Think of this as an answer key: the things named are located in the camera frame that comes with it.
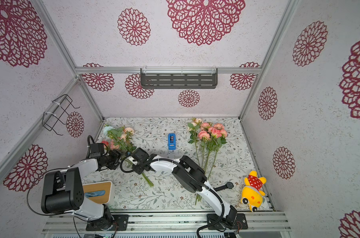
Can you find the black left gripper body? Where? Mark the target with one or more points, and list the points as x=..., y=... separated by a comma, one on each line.
x=112, y=159

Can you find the mixed pastel flower bouquet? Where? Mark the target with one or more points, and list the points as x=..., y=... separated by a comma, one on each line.
x=120, y=140

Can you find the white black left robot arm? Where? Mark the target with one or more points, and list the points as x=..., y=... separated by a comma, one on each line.
x=63, y=191

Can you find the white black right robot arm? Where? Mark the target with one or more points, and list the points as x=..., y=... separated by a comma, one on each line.
x=192, y=178

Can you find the wooden lid tissue box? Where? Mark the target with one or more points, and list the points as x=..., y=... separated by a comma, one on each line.
x=100, y=192

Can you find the pink rose bouquet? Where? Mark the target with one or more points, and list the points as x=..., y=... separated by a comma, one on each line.
x=208, y=139

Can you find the black round knob tool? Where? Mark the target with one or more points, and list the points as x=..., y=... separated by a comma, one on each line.
x=228, y=185

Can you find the yellow plush bear toy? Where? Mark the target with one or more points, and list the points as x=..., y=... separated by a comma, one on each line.
x=252, y=193

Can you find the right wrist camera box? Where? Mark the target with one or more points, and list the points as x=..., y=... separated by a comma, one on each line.
x=139, y=156

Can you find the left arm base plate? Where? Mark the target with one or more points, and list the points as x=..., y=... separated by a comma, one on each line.
x=115, y=223

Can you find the black wire wall rack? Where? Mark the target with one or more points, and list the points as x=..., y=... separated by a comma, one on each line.
x=51, y=119

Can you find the grey wall shelf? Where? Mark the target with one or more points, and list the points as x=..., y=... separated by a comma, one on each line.
x=179, y=78

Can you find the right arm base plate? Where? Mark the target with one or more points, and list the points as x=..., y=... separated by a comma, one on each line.
x=240, y=223

